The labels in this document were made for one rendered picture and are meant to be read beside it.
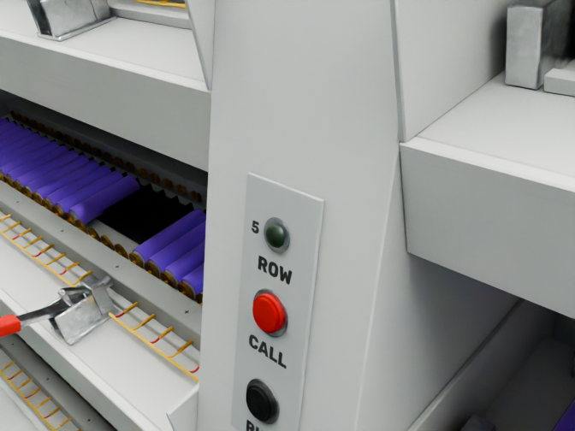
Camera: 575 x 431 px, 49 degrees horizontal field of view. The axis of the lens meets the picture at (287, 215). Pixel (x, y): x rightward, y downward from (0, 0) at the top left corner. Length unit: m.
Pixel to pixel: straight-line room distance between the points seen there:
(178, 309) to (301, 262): 0.18
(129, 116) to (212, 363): 0.13
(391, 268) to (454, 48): 0.08
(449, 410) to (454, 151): 0.15
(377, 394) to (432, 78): 0.12
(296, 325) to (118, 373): 0.19
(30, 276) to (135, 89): 0.26
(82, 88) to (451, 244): 0.23
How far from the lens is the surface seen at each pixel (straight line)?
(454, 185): 0.20
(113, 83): 0.34
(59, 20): 0.40
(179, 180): 0.56
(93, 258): 0.49
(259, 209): 0.25
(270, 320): 0.25
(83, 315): 0.46
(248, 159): 0.25
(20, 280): 0.54
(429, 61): 0.20
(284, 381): 0.27
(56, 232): 0.54
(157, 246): 0.49
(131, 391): 0.41
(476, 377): 0.33
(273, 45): 0.24
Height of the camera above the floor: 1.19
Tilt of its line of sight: 20 degrees down
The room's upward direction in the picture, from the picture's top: 5 degrees clockwise
